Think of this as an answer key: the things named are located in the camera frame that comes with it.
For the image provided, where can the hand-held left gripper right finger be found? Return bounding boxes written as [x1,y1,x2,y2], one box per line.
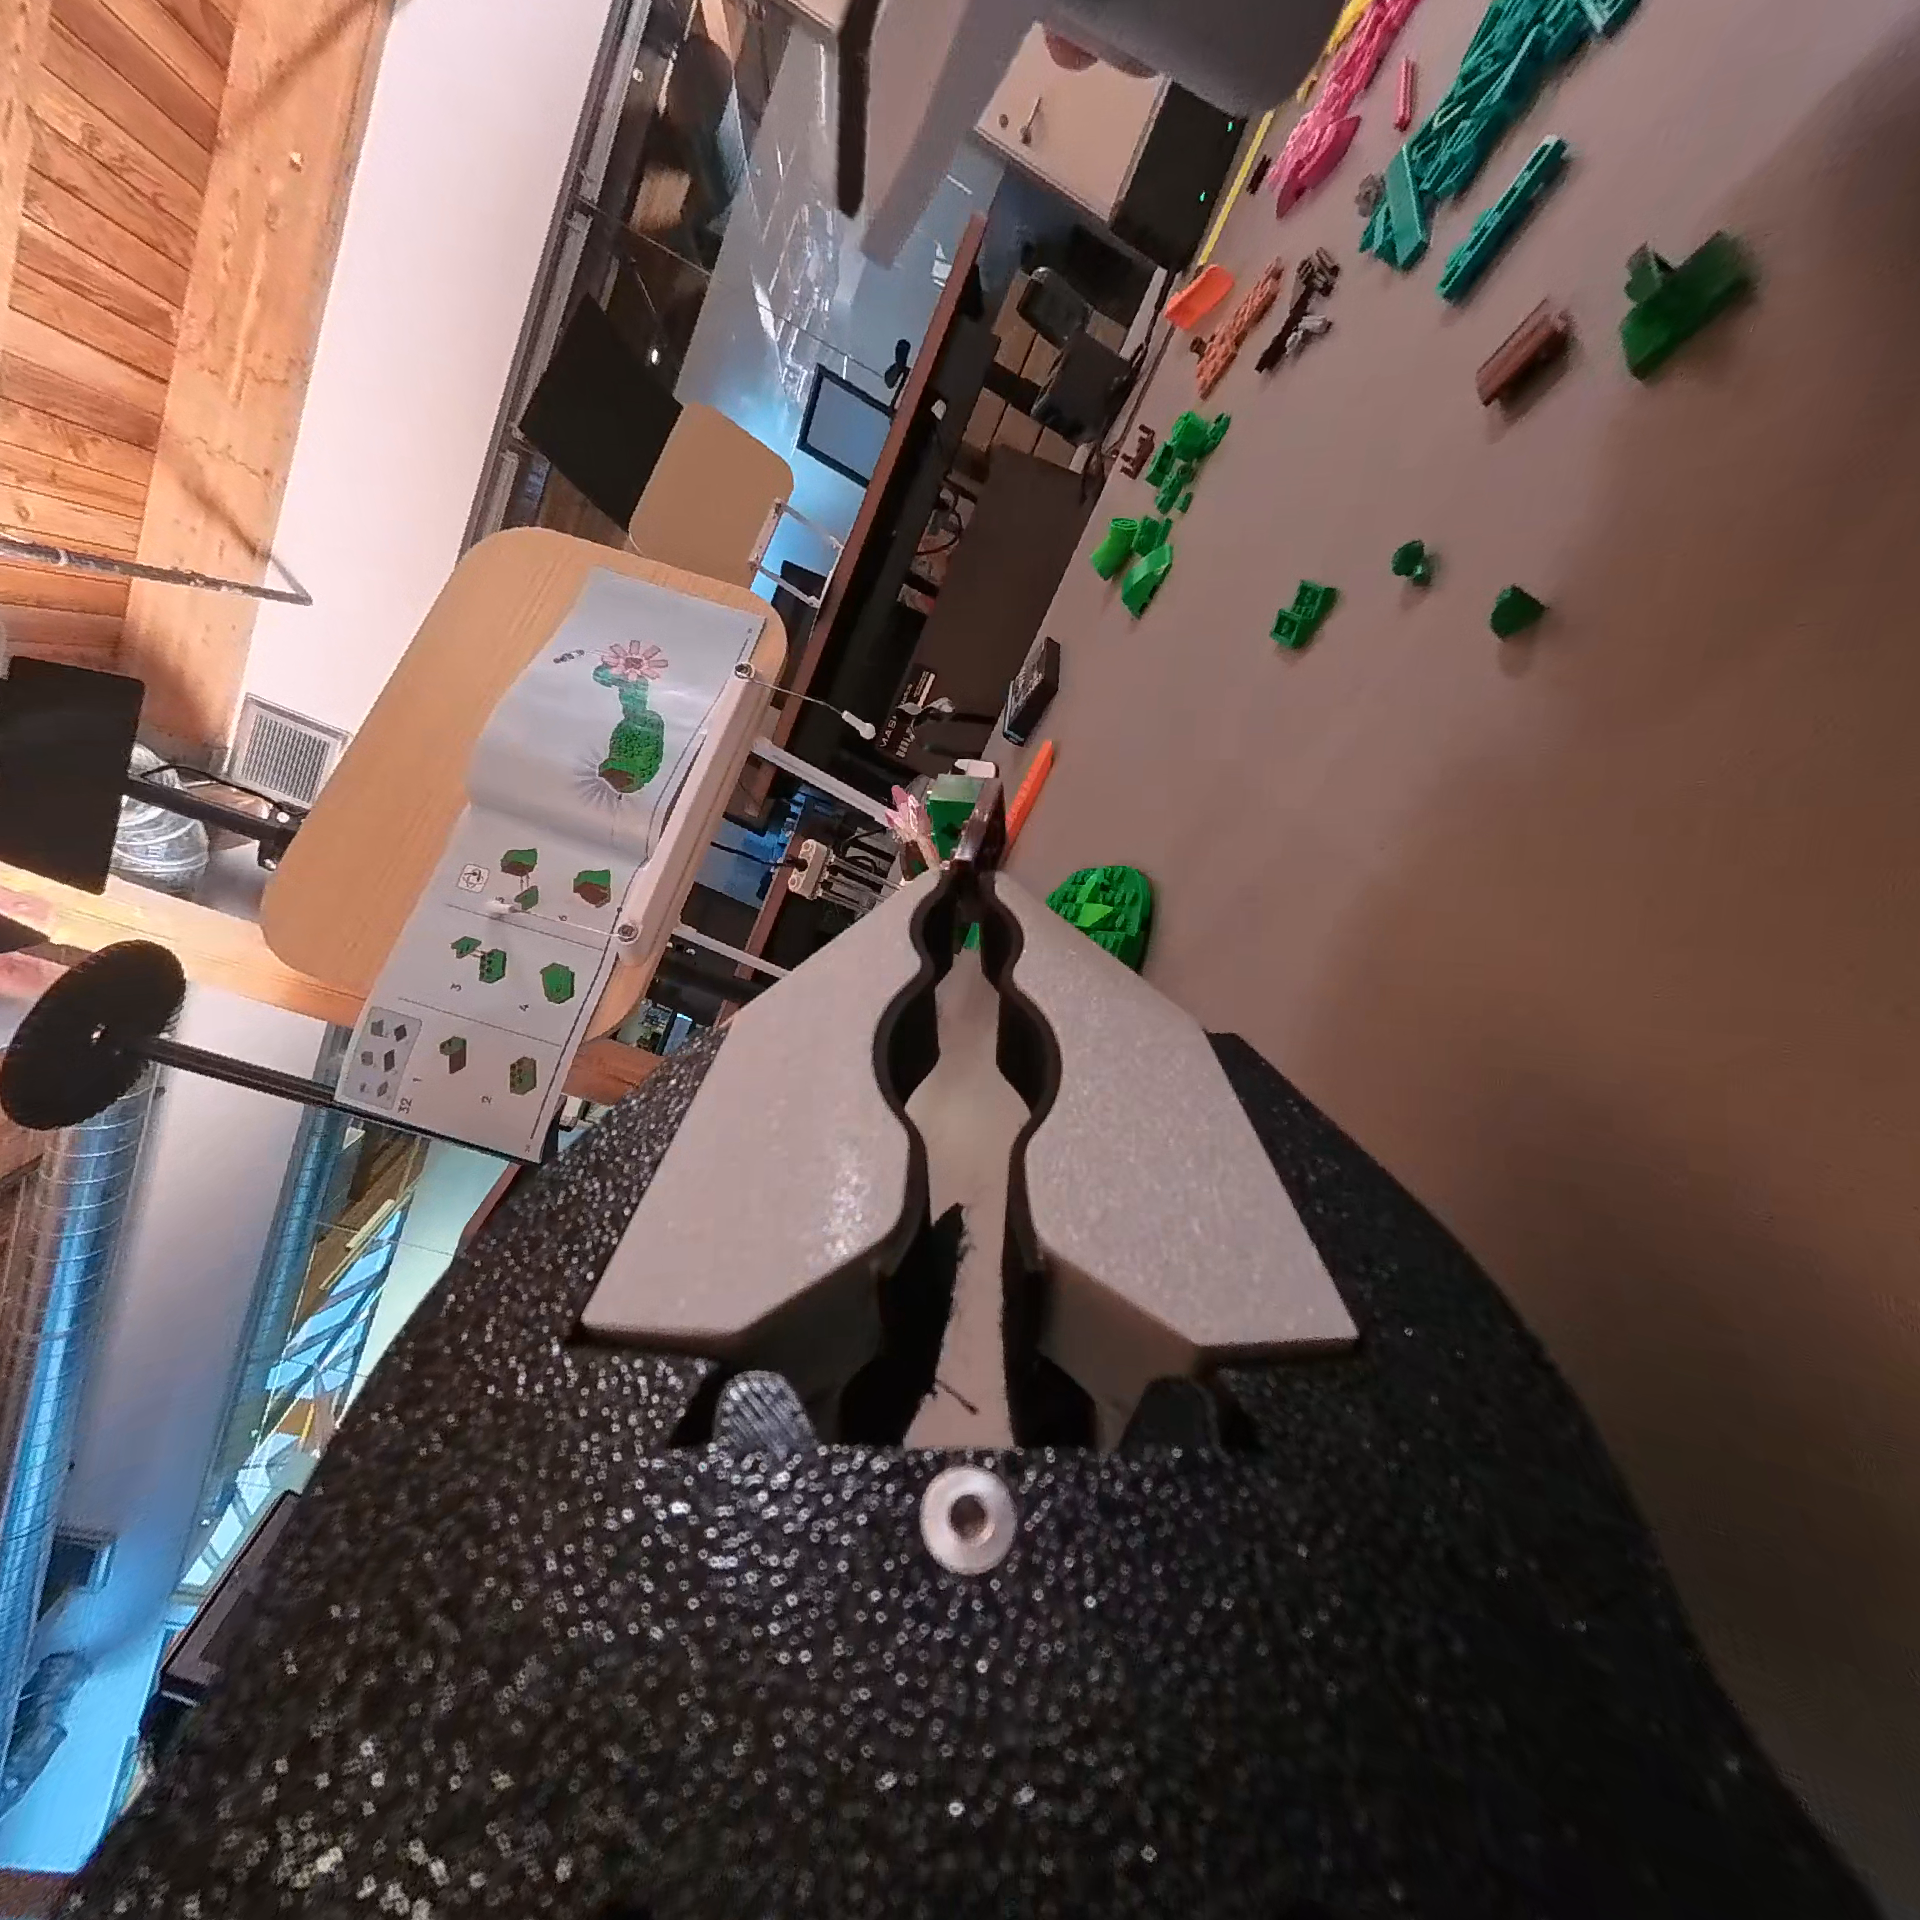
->
[979,874,1361,1444]

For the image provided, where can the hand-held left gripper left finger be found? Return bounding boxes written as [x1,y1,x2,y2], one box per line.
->
[577,870,982,1348]

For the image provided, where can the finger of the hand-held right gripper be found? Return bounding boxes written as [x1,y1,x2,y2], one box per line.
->
[832,0,1040,266]
[1040,0,1343,116]

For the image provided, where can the round green lego plate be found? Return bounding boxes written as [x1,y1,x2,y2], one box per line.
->
[1046,862,1160,971]

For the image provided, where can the pile of pink lego pieces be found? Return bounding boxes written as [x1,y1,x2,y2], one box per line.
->
[1267,0,1422,222]

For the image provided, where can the dark brown lego pieces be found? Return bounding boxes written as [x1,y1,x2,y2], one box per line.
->
[1255,248,1344,374]

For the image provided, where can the pile of teal lego pieces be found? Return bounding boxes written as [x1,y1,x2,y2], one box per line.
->
[1356,0,1646,274]

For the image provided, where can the long teal lego plate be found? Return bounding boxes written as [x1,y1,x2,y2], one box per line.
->
[1439,134,1570,305]

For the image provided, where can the lego instruction booklet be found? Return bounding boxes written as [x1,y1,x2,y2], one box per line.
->
[337,568,777,1161]

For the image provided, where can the pink flower lego build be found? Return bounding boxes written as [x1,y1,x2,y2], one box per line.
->
[889,766,1002,890]

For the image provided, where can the reddish brown lego brick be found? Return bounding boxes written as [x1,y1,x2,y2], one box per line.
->
[1476,298,1575,409]

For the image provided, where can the pile of green lego pieces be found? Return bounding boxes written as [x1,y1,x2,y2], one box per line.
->
[1089,409,1234,620]

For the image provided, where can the large green lego brick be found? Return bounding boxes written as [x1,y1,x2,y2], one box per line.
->
[1619,230,1759,379]

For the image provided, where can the black computer case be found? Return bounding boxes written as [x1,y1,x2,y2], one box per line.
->
[1115,80,1248,272]

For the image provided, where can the white cabinet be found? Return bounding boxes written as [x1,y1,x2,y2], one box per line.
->
[974,20,1172,212]

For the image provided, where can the pile of tan brown pieces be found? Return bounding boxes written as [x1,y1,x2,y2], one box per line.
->
[1194,258,1294,377]

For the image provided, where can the framed black screen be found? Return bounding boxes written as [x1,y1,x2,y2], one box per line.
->
[800,363,889,491]

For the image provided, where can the dark office desk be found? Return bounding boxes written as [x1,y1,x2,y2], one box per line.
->
[748,210,1003,782]

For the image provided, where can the light wooden chair back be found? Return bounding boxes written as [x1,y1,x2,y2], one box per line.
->
[630,402,798,589]

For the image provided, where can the black panel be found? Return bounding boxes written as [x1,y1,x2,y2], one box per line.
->
[518,291,687,538]

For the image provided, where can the wooden booklet stand board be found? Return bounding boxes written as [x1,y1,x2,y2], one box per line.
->
[260,526,791,1040]

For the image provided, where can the black disc on rod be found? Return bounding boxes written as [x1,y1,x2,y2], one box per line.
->
[0,940,366,1132]

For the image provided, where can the black monitor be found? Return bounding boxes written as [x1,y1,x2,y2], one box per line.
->
[0,659,148,898]

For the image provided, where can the white wall vent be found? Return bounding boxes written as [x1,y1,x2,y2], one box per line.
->
[231,691,353,808]

